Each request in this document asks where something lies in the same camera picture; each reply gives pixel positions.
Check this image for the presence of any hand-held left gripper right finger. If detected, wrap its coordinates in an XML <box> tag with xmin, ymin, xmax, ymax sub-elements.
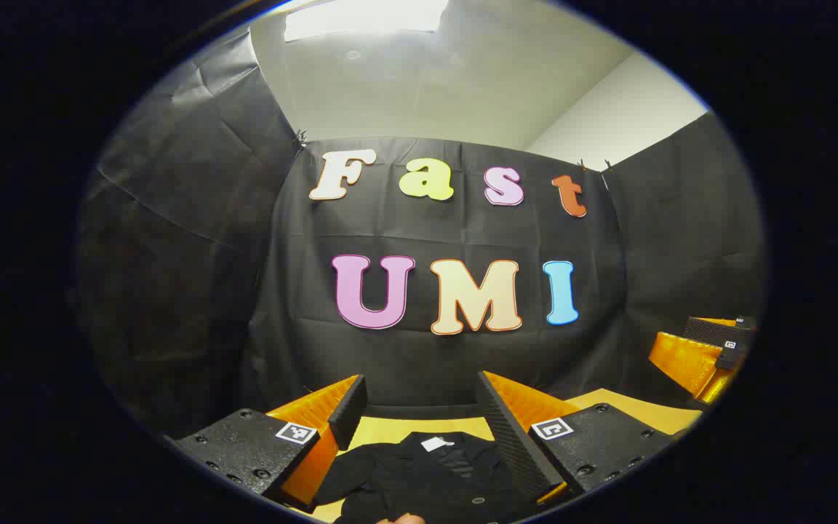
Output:
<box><xmin>475</xmin><ymin>370</ymin><xmax>674</xmax><ymax>505</ymax></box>

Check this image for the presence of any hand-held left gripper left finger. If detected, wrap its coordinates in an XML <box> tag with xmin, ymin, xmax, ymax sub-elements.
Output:
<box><xmin>164</xmin><ymin>375</ymin><xmax>367</xmax><ymax>512</ymax></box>

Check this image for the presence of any black button jacket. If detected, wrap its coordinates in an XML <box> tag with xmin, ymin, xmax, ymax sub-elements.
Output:
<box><xmin>312</xmin><ymin>431</ymin><xmax>536</xmax><ymax>524</ymax></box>

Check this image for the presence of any black backdrop cloth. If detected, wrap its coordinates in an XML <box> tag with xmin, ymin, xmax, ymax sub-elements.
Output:
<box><xmin>73</xmin><ymin>22</ymin><xmax>765</xmax><ymax>437</ymax></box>

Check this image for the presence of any ceiling light panel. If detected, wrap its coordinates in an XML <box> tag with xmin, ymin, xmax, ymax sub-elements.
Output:
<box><xmin>284</xmin><ymin>0</ymin><xmax>449</xmax><ymax>42</ymax></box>

